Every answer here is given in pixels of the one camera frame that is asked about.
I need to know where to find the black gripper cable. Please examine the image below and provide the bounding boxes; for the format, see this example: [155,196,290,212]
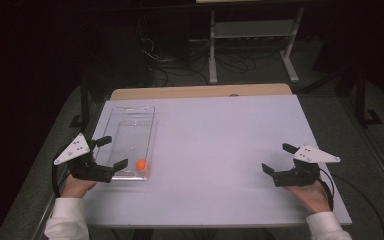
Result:
[51,146,71,199]
[318,166,384,240]

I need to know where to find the person's left hand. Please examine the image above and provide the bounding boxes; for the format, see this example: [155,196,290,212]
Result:
[60,173,97,200]

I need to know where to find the person's right hand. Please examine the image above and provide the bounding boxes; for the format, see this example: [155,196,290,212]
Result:
[283,179,333,214]

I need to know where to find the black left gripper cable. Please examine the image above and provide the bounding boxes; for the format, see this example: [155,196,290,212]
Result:
[51,146,71,199]

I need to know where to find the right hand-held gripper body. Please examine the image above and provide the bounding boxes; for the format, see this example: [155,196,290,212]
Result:
[272,144,341,188]

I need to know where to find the clear plastic box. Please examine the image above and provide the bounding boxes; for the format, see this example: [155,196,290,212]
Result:
[94,105,158,182]

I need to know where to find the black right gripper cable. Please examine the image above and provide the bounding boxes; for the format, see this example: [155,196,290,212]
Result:
[318,166,384,240]

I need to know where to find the black floor cables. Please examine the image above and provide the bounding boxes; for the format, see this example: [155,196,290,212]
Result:
[139,33,258,88]

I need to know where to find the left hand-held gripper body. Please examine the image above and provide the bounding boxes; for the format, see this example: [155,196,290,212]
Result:
[53,133,115,184]

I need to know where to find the wooden table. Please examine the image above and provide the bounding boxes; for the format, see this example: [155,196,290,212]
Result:
[109,83,293,102]

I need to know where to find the white table board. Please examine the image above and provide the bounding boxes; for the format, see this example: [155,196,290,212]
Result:
[82,94,353,228]

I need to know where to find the white metal stand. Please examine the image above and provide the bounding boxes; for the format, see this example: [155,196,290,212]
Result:
[208,7,305,84]

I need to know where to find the orange ping pong ball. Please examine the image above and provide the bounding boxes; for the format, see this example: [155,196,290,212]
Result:
[135,158,149,172]

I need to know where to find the black metal stand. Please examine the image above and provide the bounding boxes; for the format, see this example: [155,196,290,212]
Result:
[354,66,383,128]
[69,76,94,129]

